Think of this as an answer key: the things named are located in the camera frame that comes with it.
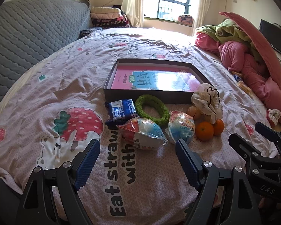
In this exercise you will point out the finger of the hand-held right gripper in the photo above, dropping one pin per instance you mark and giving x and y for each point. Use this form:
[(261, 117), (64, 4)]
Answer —
[(264, 128), (238, 143)]

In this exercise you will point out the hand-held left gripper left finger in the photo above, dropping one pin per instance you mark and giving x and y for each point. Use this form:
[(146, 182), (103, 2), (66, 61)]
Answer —
[(86, 166)]

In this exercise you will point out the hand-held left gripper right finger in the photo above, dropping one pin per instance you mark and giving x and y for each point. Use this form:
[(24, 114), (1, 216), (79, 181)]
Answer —
[(187, 166)]

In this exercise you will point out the orange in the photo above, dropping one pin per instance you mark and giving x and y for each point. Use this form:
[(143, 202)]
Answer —
[(219, 126), (205, 131)]

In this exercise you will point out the small toy egg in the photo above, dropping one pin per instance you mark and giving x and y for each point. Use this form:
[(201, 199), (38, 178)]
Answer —
[(181, 126)]

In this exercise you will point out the large toy egg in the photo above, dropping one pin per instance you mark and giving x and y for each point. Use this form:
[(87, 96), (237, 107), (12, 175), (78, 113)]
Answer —
[(142, 131)]

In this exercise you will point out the dark cardboard box tray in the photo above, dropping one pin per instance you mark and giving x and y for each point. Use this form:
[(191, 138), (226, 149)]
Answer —
[(121, 95)]

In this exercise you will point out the small white floral cloth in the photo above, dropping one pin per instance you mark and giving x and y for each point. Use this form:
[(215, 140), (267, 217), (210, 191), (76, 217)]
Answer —
[(273, 116)]

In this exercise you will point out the long yellow snack packet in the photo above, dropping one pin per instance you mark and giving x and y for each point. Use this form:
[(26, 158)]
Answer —
[(244, 88)]

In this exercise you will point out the small blue snack packet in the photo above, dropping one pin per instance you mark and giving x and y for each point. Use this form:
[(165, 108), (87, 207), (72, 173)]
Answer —
[(238, 77)]

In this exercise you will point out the small yellow snack packet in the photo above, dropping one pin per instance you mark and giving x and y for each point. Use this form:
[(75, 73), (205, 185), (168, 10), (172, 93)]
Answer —
[(236, 73)]

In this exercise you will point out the pink duvet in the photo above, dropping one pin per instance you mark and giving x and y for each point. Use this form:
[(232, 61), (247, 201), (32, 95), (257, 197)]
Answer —
[(238, 54)]

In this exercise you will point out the salmon pink mat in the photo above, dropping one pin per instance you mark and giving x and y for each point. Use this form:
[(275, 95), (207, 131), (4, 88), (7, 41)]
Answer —
[(260, 46)]

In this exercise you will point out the black television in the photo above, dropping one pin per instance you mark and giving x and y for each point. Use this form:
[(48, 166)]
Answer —
[(275, 37)]

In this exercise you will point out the pink book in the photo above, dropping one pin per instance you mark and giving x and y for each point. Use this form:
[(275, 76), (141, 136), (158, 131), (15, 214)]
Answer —
[(124, 77)]

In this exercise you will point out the green blanket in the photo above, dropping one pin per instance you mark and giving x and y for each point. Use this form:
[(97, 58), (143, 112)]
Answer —
[(229, 31)]

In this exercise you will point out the dark blue patterned cloth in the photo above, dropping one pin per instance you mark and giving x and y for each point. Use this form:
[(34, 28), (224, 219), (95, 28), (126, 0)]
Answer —
[(90, 32)]

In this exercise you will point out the floral cushion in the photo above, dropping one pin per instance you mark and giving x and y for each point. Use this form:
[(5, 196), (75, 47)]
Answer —
[(185, 20)]

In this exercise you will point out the cream curtain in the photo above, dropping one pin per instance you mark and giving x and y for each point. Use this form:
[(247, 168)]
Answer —
[(202, 4), (133, 2)]

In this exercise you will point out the grey quilted headboard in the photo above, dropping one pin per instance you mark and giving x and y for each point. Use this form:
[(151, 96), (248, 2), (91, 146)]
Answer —
[(25, 39)]

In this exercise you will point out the dark checkered folded blanket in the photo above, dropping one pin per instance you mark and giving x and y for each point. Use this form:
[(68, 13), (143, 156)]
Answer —
[(110, 23)]

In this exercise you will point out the pink folded blanket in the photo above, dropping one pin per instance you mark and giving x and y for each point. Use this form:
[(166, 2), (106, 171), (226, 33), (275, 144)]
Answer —
[(107, 16)]

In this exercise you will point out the cream folded blanket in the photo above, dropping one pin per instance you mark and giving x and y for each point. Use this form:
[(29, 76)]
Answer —
[(105, 9)]

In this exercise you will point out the barred window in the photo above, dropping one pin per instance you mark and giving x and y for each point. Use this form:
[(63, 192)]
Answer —
[(171, 0)]

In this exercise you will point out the black bag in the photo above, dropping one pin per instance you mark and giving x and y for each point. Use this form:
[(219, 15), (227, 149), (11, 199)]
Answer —
[(117, 6)]

